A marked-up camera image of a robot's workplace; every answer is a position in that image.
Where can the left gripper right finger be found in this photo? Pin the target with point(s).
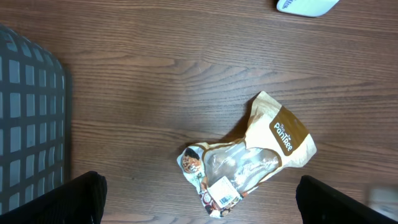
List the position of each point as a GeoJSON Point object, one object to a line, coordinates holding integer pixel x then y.
{"type": "Point", "coordinates": [319, 203]}

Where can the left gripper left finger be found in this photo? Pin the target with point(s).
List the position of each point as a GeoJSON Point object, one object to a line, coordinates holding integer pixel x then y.
{"type": "Point", "coordinates": [81, 200]}

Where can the green lid jar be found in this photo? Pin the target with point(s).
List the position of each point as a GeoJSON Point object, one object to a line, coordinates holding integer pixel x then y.
{"type": "Point", "coordinates": [383, 199]}

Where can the beige brown snack bag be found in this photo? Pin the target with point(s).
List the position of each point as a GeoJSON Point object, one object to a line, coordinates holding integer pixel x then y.
{"type": "Point", "coordinates": [224, 173]}

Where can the white barcode scanner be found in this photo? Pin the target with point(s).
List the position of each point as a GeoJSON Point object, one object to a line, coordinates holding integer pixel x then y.
{"type": "Point", "coordinates": [307, 8]}

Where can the grey plastic mesh basket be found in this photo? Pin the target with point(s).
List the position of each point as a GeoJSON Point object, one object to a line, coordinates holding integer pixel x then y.
{"type": "Point", "coordinates": [32, 121]}

